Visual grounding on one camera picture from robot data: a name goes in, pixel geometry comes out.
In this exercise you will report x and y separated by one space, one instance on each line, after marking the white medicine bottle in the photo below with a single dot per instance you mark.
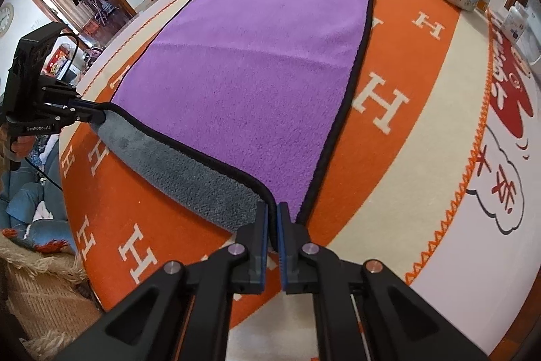
515 22

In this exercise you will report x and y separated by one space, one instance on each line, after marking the round wall clock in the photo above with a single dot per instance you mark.
7 14

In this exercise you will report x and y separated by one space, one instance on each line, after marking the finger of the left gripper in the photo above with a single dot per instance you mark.
89 115
80 104

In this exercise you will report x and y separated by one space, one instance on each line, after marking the purple and grey towel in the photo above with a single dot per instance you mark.
240 102

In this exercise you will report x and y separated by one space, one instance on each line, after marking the orange H-pattern table blanket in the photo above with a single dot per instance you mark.
436 173

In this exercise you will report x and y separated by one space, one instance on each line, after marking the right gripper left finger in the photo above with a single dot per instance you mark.
181 312

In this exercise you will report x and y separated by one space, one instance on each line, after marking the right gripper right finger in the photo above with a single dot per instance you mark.
364 311

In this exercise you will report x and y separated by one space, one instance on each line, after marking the person's left hand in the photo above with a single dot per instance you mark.
21 147

